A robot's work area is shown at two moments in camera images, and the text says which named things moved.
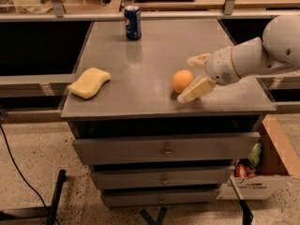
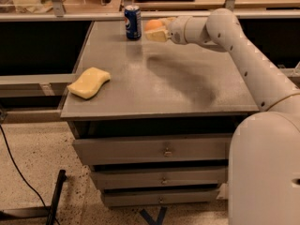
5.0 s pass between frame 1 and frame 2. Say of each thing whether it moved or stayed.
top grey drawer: stayed
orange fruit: moved
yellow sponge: stayed
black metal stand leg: stayed
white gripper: moved
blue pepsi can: stayed
